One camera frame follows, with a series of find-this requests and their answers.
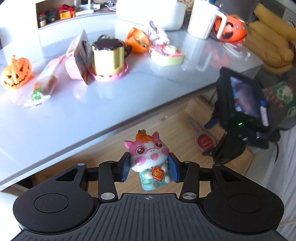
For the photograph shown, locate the orange jack-o-lantern toy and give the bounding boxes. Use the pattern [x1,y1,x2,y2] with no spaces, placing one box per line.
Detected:
[1,55,32,90]

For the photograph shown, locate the yellow cushion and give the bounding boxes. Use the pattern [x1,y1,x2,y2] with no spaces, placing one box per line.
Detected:
[243,3,295,75]

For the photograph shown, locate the orange pumpkin bucket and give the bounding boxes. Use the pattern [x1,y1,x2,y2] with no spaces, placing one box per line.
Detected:
[219,14,247,45]

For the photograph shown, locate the cream ribbed mug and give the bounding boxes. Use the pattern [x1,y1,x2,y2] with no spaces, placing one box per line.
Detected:
[187,1,227,39]

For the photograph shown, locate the pink snack packet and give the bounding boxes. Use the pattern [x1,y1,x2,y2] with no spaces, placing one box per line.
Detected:
[23,55,66,108]

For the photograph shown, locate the crumpled white tissue wrapper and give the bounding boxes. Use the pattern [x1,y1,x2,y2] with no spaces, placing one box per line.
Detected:
[144,20,170,45]

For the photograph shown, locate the pink printed card box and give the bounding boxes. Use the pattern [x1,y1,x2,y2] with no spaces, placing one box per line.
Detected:
[65,30,91,85]

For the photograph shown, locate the white oval storage box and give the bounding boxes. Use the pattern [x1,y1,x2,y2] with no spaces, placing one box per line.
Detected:
[116,0,186,31]

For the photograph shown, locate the yellow pudding cup toy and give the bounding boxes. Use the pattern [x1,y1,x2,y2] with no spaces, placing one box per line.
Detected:
[90,38,128,82]

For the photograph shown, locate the orange half shell toy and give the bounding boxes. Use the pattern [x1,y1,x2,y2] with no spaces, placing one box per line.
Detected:
[125,28,151,54]

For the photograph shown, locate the red yellow gift box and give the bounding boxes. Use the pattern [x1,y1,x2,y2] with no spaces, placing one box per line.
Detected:
[58,4,75,20]

